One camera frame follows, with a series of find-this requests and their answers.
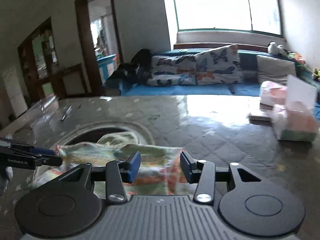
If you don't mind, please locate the blue sofa bed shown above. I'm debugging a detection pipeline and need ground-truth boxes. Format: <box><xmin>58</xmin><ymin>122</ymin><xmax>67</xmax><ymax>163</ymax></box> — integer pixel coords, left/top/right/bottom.
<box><xmin>101</xmin><ymin>48</ymin><xmax>320</xmax><ymax>120</ymax></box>

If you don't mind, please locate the large butterfly print pillow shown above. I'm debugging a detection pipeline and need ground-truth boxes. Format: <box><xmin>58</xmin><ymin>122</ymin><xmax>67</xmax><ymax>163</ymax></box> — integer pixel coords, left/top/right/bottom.
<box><xmin>195</xmin><ymin>44</ymin><xmax>244</xmax><ymax>85</ymax></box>

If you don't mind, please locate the colourful patterned children's garment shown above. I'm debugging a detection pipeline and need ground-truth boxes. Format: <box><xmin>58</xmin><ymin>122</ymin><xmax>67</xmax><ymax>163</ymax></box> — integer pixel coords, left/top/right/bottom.
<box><xmin>29</xmin><ymin>132</ymin><xmax>197</xmax><ymax>197</ymax></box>

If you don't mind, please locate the white plush toy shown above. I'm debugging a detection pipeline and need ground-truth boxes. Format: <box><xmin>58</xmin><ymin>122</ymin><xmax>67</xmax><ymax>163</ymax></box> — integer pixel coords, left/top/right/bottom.
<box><xmin>267</xmin><ymin>42</ymin><xmax>289</xmax><ymax>57</ymax></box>

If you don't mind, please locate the flat grey book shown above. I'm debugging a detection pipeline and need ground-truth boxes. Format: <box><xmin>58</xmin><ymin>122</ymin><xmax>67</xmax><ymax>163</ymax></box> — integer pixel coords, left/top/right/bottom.
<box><xmin>248</xmin><ymin>112</ymin><xmax>271</xmax><ymax>122</ymax></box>

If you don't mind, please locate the folded butterfly print blanket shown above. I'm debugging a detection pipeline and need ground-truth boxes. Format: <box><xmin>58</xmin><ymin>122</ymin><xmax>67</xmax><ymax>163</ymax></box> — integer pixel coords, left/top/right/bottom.
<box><xmin>146</xmin><ymin>55</ymin><xmax>196</xmax><ymax>87</ymax></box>

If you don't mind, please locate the dark wooden cabinet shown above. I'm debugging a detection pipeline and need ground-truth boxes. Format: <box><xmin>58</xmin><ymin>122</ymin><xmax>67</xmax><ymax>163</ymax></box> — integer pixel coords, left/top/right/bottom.
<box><xmin>17</xmin><ymin>18</ymin><xmax>88</xmax><ymax>106</ymax></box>

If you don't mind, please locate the white refrigerator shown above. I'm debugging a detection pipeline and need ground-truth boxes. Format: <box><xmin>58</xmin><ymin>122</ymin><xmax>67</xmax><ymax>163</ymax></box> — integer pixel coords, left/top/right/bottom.
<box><xmin>3</xmin><ymin>68</ymin><xmax>28</xmax><ymax>118</ymax></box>

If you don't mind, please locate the grey plain cushion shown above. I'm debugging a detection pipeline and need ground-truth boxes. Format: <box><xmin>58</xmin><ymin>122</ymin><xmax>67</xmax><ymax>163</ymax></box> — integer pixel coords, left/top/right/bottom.
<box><xmin>256</xmin><ymin>55</ymin><xmax>296</xmax><ymax>85</ymax></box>

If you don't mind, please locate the black bag on sofa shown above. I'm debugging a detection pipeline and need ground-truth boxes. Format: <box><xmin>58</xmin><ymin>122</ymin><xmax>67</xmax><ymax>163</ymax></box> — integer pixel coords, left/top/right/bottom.
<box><xmin>109</xmin><ymin>49</ymin><xmax>152</xmax><ymax>85</ymax></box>

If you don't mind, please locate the black pen on table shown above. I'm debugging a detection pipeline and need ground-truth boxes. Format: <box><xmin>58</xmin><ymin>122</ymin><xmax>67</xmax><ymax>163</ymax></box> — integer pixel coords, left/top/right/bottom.
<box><xmin>61</xmin><ymin>106</ymin><xmax>72</xmax><ymax>121</ymax></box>

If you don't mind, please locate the blue white storage cabinet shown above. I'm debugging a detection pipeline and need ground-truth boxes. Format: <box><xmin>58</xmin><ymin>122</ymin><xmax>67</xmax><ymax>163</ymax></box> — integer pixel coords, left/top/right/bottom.
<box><xmin>97</xmin><ymin>54</ymin><xmax>116</xmax><ymax>83</ymax></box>

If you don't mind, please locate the grey quilted star table cover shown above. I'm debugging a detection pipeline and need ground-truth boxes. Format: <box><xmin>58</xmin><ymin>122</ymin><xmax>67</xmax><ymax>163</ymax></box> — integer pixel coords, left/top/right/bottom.
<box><xmin>1</xmin><ymin>95</ymin><xmax>319</xmax><ymax>239</ymax></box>

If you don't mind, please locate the clear plastic food box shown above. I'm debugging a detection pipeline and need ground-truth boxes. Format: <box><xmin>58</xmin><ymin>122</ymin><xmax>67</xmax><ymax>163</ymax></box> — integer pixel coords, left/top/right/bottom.
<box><xmin>39</xmin><ymin>94</ymin><xmax>59</xmax><ymax>113</ymax></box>

